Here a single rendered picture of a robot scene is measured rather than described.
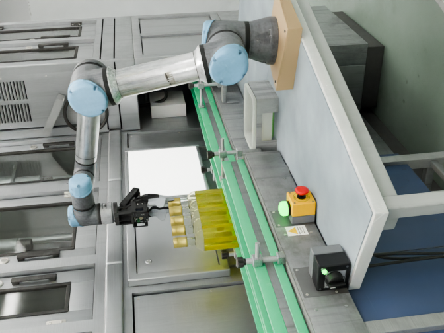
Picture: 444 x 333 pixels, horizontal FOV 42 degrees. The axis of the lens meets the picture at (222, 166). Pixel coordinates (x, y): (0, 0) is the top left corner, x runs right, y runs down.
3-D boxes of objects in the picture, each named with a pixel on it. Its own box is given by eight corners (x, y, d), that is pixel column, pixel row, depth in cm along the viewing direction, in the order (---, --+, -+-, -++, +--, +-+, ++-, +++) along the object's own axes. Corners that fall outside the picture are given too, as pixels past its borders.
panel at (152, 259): (198, 149, 274) (125, 155, 269) (198, 143, 272) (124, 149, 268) (230, 276, 197) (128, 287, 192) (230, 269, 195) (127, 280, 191)
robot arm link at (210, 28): (242, 14, 186) (199, 13, 185) (248, 31, 176) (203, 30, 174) (238, 49, 193) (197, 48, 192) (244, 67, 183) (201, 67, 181)
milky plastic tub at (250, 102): (265, 132, 230) (243, 134, 229) (266, 78, 219) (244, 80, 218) (275, 154, 215) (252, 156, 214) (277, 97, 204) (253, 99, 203)
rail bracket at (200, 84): (236, 102, 273) (188, 106, 270) (236, 68, 264) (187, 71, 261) (238, 106, 269) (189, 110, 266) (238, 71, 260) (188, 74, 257)
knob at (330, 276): (341, 283, 146) (345, 293, 143) (324, 285, 145) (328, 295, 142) (343, 269, 143) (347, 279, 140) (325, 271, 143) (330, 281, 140)
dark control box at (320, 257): (339, 267, 154) (307, 271, 152) (341, 243, 149) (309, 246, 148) (349, 289, 147) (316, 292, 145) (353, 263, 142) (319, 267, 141)
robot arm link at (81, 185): (69, 166, 200) (74, 192, 206) (65, 187, 191) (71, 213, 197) (93, 165, 200) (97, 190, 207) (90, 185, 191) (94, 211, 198)
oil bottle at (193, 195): (244, 198, 216) (186, 203, 213) (244, 185, 213) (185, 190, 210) (247, 206, 211) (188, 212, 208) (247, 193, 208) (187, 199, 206)
